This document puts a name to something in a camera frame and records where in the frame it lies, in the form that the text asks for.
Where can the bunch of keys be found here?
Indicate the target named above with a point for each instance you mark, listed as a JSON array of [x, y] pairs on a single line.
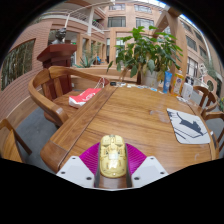
[[102, 82]]

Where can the white mouse pad, dark print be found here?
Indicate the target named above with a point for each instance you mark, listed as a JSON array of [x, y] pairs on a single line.
[[190, 128]]

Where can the blue tube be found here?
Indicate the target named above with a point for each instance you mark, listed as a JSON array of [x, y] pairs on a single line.
[[167, 81]]

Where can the dark red wooden pedestal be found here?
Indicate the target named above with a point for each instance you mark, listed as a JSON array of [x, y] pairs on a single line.
[[56, 53]]

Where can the dark bust statue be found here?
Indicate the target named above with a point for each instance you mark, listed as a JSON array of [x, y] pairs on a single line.
[[60, 36]]

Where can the wooden armchair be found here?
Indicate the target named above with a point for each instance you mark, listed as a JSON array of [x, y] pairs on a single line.
[[46, 101], [210, 96], [213, 115]]

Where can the red and white bag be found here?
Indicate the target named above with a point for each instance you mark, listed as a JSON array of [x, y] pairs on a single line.
[[83, 97]]

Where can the green potted plant, white pot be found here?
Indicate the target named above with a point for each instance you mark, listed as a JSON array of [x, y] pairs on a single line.
[[146, 53]]

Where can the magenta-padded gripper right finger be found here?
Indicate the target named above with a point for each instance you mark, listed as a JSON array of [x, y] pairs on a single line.
[[150, 168]]

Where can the agave plant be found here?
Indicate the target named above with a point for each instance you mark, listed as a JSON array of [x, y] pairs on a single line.
[[86, 60]]

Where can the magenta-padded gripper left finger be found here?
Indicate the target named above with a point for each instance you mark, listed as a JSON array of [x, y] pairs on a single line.
[[75, 168]]

